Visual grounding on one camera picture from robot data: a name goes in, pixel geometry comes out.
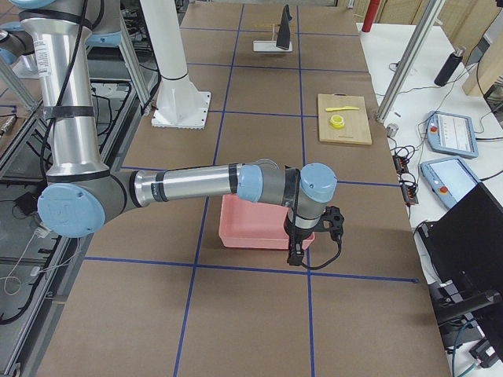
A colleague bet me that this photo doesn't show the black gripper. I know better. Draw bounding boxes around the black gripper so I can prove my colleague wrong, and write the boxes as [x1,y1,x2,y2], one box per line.
[284,219,314,266]

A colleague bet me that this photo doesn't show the dark grey cloth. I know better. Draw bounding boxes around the dark grey cloth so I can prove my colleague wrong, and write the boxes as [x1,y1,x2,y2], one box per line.
[276,4,292,50]

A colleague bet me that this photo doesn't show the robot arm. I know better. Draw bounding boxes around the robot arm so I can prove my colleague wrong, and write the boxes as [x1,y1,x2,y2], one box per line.
[17,1,343,265]

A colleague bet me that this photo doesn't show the pink plastic bin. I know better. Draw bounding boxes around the pink plastic bin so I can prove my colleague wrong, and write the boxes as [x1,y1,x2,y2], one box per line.
[218,194,315,251]

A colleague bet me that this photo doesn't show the yellow lemon slices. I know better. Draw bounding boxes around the yellow lemon slices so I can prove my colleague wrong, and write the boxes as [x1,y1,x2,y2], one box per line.
[329,115,345,130]

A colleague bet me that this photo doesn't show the wooden cutting board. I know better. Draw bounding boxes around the wooden cutting board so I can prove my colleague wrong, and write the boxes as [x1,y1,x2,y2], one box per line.
[318,93,372,145]

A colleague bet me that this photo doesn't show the yellow plastic knife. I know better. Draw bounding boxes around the yellow plastic knife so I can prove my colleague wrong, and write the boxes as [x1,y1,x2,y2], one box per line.
[325,105,360,112]

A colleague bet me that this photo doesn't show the black monitor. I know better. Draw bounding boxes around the black monitor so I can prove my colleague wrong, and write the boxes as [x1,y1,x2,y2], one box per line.
[416,183,502,293]

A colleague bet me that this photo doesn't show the near teach pendant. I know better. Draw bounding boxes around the near teach pendant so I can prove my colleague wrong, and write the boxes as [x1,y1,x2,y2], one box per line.
[420,156,481,209]

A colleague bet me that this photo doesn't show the teach pendant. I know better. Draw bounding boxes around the teach pendant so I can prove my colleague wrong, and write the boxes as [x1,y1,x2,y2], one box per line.
[420,156,481,209]
[426,111,479,159]

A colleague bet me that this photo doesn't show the far teach pendant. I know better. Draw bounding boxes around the far teach pendant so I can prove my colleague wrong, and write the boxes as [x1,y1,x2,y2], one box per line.
[426,111,479,159]

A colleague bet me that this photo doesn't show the black bottle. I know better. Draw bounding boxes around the black bottle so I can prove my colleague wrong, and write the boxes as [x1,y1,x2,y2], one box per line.
[434,46,466,86]

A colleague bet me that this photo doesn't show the red cylinder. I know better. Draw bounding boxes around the red cylinder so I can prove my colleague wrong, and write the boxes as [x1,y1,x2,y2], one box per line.
[362,0,380,32]

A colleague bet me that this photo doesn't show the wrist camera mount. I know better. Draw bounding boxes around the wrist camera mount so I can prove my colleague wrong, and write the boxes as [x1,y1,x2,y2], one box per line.
[321,206,344,242]

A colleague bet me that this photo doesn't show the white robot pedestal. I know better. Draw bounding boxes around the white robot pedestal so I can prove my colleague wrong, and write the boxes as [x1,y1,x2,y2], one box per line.
[141,0,211,130]

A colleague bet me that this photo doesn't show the aluminium frame post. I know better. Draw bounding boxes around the aluminium frame post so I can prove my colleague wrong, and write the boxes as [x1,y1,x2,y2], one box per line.
[376,0,446,123]

